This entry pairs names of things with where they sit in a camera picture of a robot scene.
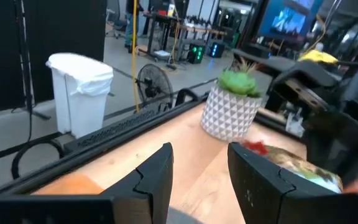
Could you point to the computer tower blue lights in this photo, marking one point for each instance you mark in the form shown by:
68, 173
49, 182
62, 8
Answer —
217, 49

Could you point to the black aluminium table frame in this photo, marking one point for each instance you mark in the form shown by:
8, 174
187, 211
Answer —
73, 163

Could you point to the black curtain backdrop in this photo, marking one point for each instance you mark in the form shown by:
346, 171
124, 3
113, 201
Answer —
57, 46

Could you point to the black office chair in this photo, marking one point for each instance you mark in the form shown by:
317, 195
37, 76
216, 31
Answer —
118, 23

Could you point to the wooden workbench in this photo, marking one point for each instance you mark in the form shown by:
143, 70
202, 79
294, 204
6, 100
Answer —
204, 30

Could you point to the white trash can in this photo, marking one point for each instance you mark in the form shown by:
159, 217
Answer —
82, 99

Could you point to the person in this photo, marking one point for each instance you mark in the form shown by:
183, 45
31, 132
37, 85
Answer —
130, 28

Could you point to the grey desk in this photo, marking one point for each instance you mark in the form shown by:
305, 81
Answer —
259, 60

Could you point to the black floor fan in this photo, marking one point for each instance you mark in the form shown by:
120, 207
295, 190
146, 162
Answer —
152, 88

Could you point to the colourful granola bar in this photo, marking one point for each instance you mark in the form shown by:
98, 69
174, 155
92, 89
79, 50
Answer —
303, 169

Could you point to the computer tower green lights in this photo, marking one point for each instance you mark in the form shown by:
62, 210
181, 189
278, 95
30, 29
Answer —
196, 54

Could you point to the blue screen monitor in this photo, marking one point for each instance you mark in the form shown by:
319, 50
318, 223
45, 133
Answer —
291, 18

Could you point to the translucent orange plastic bin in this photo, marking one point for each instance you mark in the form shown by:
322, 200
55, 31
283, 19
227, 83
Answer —
70, 185

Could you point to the black tripod stand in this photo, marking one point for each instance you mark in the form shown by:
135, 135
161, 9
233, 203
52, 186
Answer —
23, 46

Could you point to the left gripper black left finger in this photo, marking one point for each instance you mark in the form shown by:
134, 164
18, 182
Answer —
148, 193

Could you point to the grey round woven mat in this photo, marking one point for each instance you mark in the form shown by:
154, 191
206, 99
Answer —
182, 217

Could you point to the yellow bundle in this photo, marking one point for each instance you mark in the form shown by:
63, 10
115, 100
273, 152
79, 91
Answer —
317, 56

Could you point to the succulent in white patterned pot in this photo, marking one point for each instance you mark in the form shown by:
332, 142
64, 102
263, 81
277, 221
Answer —
228, 115

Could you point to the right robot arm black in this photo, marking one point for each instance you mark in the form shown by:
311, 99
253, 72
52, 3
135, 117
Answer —
337, 133

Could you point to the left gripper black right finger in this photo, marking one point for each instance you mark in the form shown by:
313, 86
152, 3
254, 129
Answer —
259, 193

